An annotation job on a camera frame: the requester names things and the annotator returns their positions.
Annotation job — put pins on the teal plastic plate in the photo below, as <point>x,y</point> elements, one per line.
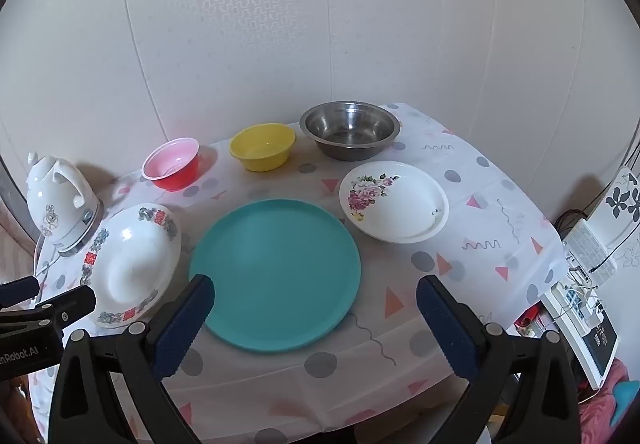
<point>275,274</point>

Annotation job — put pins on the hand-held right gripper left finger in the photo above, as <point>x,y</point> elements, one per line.
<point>182,329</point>

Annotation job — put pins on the white rose print plate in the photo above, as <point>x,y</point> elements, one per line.
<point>400,204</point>

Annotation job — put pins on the yellow plastic bowl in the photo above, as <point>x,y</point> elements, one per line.
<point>262,158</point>

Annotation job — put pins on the white patterned plastic tablecloth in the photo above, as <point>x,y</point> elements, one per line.
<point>450,234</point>

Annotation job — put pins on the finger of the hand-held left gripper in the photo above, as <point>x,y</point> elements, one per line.
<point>70,306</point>
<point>20,290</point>

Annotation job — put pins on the stainless steel bowl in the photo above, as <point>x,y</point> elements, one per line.
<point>350,148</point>

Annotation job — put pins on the white dragon pattern plate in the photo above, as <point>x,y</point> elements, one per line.
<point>130,264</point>

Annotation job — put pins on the pink cloth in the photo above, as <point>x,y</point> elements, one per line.
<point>605,414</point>

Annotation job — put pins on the white floral print box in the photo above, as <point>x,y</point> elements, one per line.
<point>620,204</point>

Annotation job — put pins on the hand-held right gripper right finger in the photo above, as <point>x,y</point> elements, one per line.
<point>447,329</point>

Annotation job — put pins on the red plastic bowl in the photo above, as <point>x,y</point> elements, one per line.
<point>175,179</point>

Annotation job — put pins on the white printed carton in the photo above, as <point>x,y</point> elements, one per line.
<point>585,244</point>

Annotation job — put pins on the white ceramic electric kettle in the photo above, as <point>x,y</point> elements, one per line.
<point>55,204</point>

